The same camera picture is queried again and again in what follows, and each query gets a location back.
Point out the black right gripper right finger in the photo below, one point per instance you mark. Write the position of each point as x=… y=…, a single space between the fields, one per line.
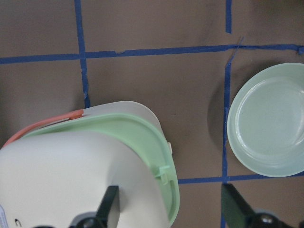
x=236 y=211

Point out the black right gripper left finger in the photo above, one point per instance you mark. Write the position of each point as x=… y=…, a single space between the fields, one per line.
x=108 y=213

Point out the green plate near right arm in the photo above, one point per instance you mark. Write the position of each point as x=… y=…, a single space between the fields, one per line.
x=265 y=124

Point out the white rice cooker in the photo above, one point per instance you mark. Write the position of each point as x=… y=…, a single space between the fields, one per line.
x=54 y=173

